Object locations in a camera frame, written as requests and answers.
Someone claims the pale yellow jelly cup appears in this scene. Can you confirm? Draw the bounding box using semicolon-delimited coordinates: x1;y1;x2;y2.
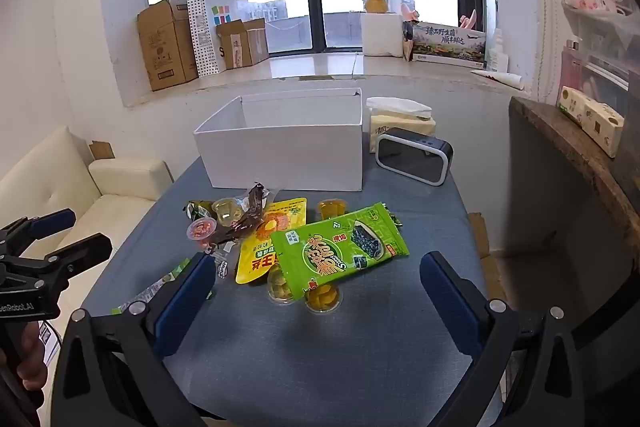
211;198;247;228

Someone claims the printed gift box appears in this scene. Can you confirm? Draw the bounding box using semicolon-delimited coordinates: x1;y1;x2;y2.
404;22;487;68

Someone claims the white paper sheet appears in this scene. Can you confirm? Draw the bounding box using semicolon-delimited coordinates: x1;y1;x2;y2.
470;69;525;90

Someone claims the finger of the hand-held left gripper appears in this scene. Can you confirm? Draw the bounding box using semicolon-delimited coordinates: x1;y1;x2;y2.
45;233;113;280
0;208;77;258

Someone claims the yellow-green jelly cup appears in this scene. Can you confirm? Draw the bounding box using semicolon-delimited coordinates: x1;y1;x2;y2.
266;267;297;306

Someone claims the white dotted paper bag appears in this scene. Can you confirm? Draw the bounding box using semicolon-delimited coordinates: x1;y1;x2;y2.
186;0;238;78

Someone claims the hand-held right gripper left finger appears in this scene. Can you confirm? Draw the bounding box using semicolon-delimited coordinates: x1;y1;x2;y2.
50;251;217;427

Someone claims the cream sofa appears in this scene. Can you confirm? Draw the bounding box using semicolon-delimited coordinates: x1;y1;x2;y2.
0;125;175;408

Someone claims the black digital clock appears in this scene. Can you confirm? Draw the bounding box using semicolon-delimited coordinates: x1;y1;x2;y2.
375;127;454;186

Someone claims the red jelly cup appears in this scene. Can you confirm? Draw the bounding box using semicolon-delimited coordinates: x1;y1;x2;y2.
186;217;217;242

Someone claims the small cardboard box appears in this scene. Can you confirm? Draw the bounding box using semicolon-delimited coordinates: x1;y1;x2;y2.
216;18;269;70

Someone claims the small silver candy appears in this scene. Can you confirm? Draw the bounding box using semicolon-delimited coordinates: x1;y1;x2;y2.
212;242;236;280

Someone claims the white foam box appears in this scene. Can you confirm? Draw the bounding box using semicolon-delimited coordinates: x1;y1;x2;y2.
360;13;405;56

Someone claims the large cardboard box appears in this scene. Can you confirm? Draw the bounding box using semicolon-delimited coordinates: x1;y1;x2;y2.
137;0;198;92

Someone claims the orange jelly cup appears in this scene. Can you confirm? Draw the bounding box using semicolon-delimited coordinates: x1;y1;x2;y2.
304;284;346;314
318;198;349;220

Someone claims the green seaweed snack bag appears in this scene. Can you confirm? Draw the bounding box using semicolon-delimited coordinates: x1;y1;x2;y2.
270;202;410;301

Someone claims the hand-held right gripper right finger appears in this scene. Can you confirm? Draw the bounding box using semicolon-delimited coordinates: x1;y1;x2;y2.
419;251;587;427

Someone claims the brown vacuum-packed snack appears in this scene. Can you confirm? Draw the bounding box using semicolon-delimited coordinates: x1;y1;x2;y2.
202;182;271;248

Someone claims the small green snack packet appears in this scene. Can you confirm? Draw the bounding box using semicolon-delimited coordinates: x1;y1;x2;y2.
182;201;216;220

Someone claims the white plastic bottle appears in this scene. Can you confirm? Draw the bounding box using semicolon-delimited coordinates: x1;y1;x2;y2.
487;29;510;74

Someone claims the yellow tissue pack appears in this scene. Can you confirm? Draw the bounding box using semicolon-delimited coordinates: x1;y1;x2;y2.
366;97;437;155

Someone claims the yellow snack bag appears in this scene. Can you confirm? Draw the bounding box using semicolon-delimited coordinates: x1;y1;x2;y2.
235;198;307;285

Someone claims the wooden shelf board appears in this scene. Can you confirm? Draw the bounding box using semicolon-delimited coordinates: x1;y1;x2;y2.
509;96;640;258

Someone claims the person's left hand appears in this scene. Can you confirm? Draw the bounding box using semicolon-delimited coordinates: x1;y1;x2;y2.
17;322;49;385

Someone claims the green and white snack packet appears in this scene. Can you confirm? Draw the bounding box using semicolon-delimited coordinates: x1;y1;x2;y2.
117;257;193;315

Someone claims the long cream tissue box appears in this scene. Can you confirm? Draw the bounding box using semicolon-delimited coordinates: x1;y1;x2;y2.
556;86;626;158

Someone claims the clear plastic drawer unit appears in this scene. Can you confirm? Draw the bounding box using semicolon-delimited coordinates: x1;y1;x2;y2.
557;2;640;108

